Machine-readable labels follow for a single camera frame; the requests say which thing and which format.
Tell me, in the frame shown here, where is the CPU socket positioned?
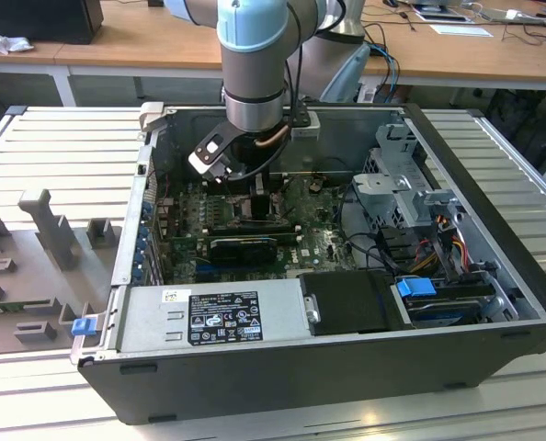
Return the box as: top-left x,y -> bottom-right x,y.
229,194 -> 284,222

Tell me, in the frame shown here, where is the black drive bay cover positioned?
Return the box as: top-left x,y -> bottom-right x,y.
297,269 -> 415,337

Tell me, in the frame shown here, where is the black graphics card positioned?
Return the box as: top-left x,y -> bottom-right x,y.
208,236 -> 278,266

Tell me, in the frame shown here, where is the grey plastic case latch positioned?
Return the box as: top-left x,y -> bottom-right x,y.
138,101 -> 165,134

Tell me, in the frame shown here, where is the green motherboard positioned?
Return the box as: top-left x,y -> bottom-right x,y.
155,176 -> 364,285

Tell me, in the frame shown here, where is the pale blue teach pendant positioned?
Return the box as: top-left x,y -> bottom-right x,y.
319,43 -> 371,104

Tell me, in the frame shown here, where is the grey metal drive cage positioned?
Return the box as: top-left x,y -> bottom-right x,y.
349,121 -> 461,232

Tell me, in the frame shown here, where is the silver drive bay latch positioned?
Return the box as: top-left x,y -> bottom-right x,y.
303,293 -> 322,325

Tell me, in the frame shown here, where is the grey power supply unit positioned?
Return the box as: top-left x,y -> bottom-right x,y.
114,278 -> 312,357

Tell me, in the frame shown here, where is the blue disk carrier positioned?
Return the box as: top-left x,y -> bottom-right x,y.
395,277 -> 436,299

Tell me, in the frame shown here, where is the black open PC case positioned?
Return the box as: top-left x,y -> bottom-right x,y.
70,101 -> 546,426

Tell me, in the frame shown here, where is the grey parts rack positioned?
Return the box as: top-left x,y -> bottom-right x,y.
0,187 -> 123,356

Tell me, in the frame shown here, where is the pale blue paper sheet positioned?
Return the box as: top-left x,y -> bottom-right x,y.
429,23 -> 495,39

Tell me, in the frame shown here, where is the hard disk drive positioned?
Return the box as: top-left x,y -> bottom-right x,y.
404,293 -> 486,328

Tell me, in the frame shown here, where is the small wooden desk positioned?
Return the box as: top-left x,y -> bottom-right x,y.
0,4 -> 105,107

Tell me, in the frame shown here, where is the black box on desk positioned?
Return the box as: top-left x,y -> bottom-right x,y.
0,0 -> 105,46

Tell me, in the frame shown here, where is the crumpled white paper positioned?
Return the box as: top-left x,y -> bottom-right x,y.
0,25 -> 36,56

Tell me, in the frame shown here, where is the white power adapter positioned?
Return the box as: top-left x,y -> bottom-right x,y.
504,8 -> 546,25

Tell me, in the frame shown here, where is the brown curved hose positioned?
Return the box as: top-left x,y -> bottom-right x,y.
254,124 -> 290,149

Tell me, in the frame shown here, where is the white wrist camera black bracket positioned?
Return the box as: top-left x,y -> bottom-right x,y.
188,120 -> 238,179

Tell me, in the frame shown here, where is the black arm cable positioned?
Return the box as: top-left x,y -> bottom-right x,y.
281,40 -> 312,128

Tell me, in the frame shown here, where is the black looped cable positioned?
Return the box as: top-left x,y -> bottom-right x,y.
337,183 -> 396,273

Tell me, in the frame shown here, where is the blue cable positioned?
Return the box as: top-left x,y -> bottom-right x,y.
370,42 -> 401,101

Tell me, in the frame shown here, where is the yellow red wire bundle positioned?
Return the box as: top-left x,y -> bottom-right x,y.
408,229 -> 468,273

